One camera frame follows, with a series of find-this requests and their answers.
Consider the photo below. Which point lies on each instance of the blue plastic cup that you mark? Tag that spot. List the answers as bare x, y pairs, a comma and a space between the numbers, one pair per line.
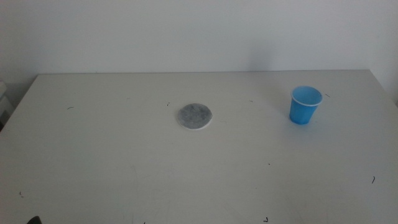
301, 112

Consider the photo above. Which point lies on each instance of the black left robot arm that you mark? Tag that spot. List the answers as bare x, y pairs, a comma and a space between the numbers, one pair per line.
35, 221

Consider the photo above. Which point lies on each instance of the round grey cup mat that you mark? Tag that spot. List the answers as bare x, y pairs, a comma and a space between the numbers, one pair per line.
195, 116

